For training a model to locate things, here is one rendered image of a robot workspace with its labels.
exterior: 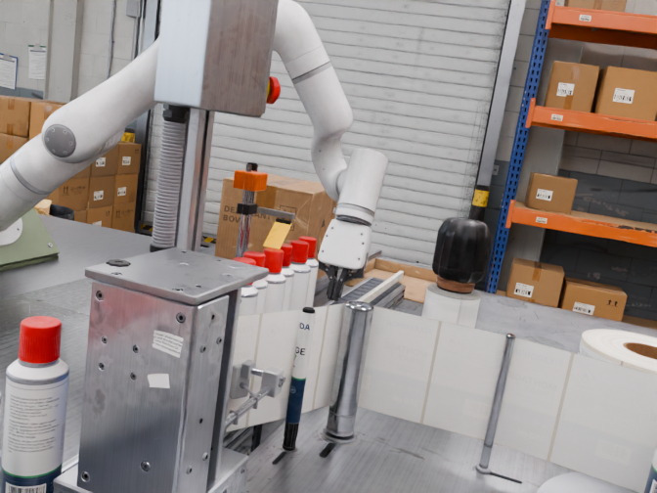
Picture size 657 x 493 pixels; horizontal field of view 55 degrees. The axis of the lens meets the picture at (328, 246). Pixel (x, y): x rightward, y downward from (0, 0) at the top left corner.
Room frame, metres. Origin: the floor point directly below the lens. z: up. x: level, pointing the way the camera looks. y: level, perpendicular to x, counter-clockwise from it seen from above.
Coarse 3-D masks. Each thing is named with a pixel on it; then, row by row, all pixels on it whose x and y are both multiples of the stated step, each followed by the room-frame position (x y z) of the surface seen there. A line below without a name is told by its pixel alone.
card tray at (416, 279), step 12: (372, 264) 2.09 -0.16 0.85; (384, 264) 2.10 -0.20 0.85; (396, 264) 2.09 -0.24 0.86; (372, 276) 1.99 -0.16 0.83; (384, 276) 2.02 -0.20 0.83; (408, 276) 2.07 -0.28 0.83; (420, 276) 2.06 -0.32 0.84; (432, 276) 2.05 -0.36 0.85; (408, 288) 1.90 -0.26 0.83; (420, 288) 1.93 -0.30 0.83; (420, 300) 1.77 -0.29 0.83
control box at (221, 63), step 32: (192, 0) 0.86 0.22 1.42; (224, 0) 0.83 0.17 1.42; (256, 0) 0.86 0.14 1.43; (160, 32) 0.95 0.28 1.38; (192, 32) 0.86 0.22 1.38; (224, 32) 0.83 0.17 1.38; (256, 32) 0.86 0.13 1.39; (160, 64) 0.94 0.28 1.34; (192, 64) 0.85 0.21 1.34; (224, 64) 0.84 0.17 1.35; (256, 64) 0.86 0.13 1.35; (160, 96) 0.93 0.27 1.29; (192, 96) 0.84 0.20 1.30; (224, 96) 0.84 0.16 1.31; (256, 96) 0.87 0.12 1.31
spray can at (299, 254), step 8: (296, 248) 1.06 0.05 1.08; (304, 248) 1.06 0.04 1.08; (296, 256) 1.06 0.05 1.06; (304, 256) 1.07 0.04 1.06; (296, 264) 1.06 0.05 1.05; (304, 264) 1.07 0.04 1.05; (296, 272) 1.05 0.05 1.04; (304, 272) 1.06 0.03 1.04; (296, 280) 1.05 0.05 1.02; (304, 280) 1.06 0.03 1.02; (296, 288) 1.05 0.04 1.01; (304, 288) 1.06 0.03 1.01; (296, 296) 1.05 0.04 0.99; (304, 296) 1.06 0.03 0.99; (296, 304) 1.05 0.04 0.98; (304, 304) 1.07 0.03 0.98
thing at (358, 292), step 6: (366, 282) 1.71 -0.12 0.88; (372, 282) 1.72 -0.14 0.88; (378, 282) 1.73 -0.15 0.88; (360, 288) 1.63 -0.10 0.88; (366, 288) 1.64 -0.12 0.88; (372, 288) 1.65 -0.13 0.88; (390, 288) 1.68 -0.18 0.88; (396, 288) 1.71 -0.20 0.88; (348, 294) 1.55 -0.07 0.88; (354, 294) 1.55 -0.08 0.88; (360, 294) 1.56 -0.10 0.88; (384, 294) 1.60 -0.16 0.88; (342, 300) 1.48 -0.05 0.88; (348, 300) 1.49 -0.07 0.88; (372, 300) 1.52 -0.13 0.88; (378, 300) 1.53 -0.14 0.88
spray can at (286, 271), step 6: (282, 246) 1.02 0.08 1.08; (288, 246) 1.02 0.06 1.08; (288, 252) 1.02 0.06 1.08; (288, 258) 1.02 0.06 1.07; (288, 264) 1.02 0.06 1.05; (282, 270) 1.01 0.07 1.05; (288, 270) 1.02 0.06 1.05; (288, 276) 1.01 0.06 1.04; (288, 282) 1.01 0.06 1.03; (288, 288) 1.02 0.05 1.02; (288, 294) 1.02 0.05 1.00; (288, 300) 1.02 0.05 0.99; (288, 306) 1.02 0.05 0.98
